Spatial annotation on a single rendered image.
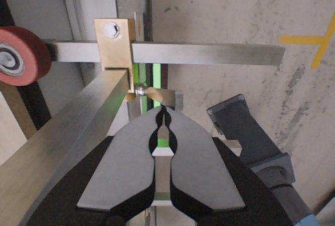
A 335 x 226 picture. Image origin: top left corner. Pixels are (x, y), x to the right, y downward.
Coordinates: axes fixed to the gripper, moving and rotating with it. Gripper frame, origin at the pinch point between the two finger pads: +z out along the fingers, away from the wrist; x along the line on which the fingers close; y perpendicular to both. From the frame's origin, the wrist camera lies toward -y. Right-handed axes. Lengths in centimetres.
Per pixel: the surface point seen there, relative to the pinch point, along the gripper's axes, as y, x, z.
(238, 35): 4, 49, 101
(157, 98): 0.7, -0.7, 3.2
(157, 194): 47, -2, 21
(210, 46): -2.6, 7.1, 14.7
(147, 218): 77, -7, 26
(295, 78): 33, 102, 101
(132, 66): 0.7, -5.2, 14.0
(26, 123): 11.1, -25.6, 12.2
